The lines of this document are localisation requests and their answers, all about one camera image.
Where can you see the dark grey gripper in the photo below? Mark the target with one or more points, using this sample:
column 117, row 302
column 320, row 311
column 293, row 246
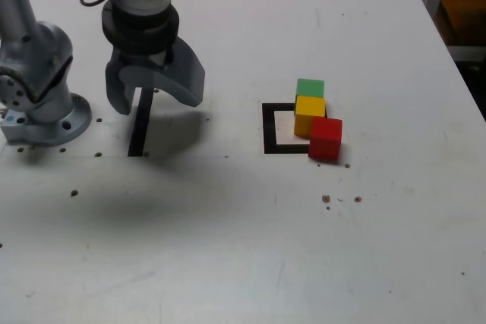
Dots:
column 140, row 60

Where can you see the yellow cube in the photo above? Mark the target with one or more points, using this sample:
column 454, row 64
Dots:
column 307, row 111

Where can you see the green cube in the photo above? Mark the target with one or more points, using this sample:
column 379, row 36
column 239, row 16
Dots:
column 310, row 88

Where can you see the red cube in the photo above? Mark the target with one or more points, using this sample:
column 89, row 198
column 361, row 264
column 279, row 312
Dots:
column 324, row 138

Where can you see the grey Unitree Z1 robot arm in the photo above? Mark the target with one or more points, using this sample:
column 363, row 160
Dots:
column 45, row 73

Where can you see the black tape square outline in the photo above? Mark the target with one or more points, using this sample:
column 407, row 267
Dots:
column 267, row 130

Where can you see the black tape strip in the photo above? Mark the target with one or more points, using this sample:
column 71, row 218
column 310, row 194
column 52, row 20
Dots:
column 136, row 138

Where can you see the white shelf bar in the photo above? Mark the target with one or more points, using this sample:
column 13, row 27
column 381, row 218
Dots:
column 469, row 53

